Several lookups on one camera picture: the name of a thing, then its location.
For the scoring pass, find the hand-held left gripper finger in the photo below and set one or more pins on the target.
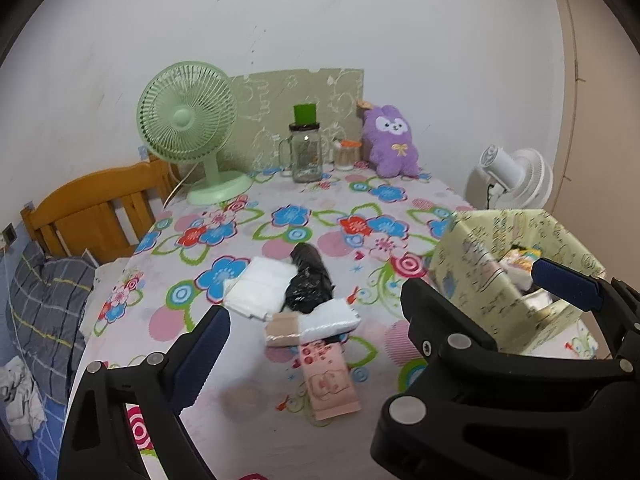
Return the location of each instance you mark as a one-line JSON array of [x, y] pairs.
[[200, 360]]

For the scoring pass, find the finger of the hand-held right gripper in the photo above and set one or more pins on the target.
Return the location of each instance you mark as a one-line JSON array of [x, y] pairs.
[[565, 282], [450, 315]]

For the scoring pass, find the yellow patterned storage box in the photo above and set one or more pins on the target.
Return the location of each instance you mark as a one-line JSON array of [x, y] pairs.
[[480, 240]]

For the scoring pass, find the beige packet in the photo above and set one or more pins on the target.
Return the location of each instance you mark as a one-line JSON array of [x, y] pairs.
[[282, 332]]

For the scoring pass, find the white tissue pack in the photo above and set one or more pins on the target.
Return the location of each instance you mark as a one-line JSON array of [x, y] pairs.
[[260, 285]]

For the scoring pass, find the white foil packet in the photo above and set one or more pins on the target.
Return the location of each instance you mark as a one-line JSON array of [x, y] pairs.
[[330, 320]]

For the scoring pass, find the pink packet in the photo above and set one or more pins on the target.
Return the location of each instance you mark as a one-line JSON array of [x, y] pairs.
[[327, 380]]

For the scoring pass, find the black plastic bag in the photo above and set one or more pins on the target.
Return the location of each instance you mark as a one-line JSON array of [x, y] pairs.
[[307, 285]]

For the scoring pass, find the white standing fan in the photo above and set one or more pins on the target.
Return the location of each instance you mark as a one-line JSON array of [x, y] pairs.
[[525, 175]]

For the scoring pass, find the blue bedsheet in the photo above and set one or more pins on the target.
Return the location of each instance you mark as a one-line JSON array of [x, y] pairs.
[[50, 420]]

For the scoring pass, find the grey plaid pillow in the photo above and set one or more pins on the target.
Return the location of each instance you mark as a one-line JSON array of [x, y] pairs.
[[45, 310]]

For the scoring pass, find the floral tablecloth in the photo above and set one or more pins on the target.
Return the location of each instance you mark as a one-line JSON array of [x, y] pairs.
[[330, 200]]

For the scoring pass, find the beige door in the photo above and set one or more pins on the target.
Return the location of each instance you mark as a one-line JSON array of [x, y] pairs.
[[600, 110]]

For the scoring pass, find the purple plush bunny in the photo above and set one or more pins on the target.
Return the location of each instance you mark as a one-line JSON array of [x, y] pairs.
[[392, 145]]

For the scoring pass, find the white crumpled clothing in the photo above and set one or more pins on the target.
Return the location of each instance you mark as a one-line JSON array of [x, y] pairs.
[[20, 395]]

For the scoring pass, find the toothpick jar with orange lid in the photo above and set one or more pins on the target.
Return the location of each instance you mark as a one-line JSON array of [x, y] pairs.
[[345, 157]]

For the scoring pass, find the wooden bed headboard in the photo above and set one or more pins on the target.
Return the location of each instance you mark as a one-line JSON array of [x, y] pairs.
[[85, 200]]

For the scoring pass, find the glass jar with green lid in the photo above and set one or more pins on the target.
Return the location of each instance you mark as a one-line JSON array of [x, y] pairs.
[[305, 155]]

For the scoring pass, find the green desk fan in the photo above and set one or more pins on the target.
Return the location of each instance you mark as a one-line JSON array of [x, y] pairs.
[[182, 115]]

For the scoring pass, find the green patterned board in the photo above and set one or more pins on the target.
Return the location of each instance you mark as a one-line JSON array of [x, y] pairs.
[[280, 95]]

